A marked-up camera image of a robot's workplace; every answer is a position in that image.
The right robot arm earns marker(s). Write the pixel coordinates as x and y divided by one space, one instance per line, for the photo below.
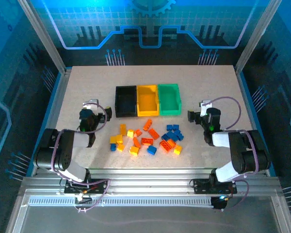
220 139

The aluminium table side rail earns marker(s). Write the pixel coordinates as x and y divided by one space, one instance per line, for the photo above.
249 109
55 109

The black plastic bin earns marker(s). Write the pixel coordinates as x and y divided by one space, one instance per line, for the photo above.
124 102

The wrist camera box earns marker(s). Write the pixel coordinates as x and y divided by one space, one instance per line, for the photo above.
206 104
93 102

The yellow plastic bin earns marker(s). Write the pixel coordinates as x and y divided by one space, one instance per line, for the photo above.
148 102

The yellow-orange lego brick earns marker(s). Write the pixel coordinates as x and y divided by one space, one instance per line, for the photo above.
121 147
123 129

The grey base panel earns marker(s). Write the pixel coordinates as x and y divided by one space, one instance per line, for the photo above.
145 221

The yellow lego brick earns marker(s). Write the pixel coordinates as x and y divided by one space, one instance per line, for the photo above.
130 133
113 139
177 150
119 138
134 150

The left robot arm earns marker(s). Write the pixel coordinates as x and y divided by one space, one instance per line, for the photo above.
80 139

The large blue lego brick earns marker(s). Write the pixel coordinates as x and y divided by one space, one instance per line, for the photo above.
171 136

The aluminium frame post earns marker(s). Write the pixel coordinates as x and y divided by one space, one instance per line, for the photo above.
256 36
46 38

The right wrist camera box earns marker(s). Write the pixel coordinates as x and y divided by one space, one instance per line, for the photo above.
206 104

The black controller box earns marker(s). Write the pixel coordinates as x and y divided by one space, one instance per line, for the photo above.
218 205

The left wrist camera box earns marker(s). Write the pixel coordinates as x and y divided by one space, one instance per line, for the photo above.
93 102

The green plastic bin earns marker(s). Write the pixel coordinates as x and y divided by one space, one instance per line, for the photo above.
169 102

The large orange lego brick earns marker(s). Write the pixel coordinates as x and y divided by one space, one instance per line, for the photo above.
167 145

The aluminium frame rail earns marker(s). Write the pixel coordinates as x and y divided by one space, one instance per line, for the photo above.
148 177

